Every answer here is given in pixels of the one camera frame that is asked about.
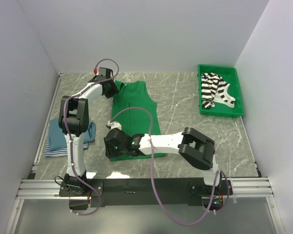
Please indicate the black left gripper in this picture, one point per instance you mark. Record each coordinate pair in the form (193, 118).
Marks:
(115, 90)

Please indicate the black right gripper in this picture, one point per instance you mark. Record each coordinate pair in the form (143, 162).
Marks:
(110, 152)

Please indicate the green tank top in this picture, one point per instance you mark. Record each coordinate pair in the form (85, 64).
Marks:
(134, 121)

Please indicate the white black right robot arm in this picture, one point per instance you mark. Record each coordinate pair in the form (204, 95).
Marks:
(196, 148)

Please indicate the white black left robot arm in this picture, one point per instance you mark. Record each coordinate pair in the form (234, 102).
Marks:
(74, 117)

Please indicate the folded blue tank top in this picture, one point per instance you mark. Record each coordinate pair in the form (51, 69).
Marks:
(56, 136)

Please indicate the blue white striped tank top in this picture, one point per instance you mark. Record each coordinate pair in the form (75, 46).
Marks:
(51, 152)

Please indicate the black white striped tank top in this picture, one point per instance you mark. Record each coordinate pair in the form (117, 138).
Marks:
(215, 89)

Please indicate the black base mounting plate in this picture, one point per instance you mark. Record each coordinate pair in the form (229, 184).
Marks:
(136, 191)

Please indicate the green plastic bin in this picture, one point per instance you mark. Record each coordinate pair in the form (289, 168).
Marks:
(229, 74)

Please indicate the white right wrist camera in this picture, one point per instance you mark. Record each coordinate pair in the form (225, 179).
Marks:
(114, 125)

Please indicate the aluminium frame rail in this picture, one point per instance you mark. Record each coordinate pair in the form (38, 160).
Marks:
(48, 189)

